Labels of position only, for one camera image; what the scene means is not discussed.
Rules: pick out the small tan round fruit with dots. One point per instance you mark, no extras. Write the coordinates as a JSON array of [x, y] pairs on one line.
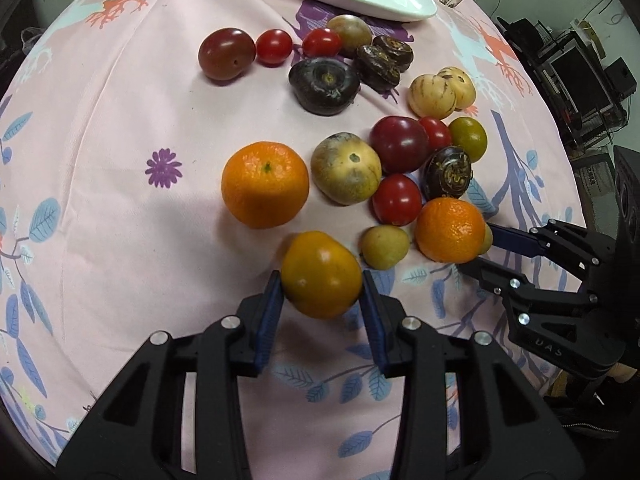
[[488, 240], [382, 247]]

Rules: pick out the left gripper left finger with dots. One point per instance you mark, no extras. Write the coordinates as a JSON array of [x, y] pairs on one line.
[[173, 411]]

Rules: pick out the large pepino melon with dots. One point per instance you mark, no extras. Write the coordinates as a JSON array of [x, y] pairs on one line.
[[346, 169]]

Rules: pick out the yellow-orange tomato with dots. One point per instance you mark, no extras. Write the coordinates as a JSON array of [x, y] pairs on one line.
[[321, 278]]

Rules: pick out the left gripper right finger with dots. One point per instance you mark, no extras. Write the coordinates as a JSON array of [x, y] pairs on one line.
[[467, 411]]

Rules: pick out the pink printed tablecloth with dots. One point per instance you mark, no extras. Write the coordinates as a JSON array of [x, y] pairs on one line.
[[113, 227]]

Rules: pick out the small orange mandarin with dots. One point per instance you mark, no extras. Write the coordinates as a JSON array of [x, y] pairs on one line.
[[449, 230]]

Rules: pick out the large orange mandarin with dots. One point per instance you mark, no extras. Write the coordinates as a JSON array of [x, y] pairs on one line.
[[265, 184]]

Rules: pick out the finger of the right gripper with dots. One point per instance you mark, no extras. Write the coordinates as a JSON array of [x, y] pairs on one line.
[[515, 289], [561, 243]]

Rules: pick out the black equipment rack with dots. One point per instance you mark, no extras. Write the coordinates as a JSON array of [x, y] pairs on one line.
[[588, 101]]

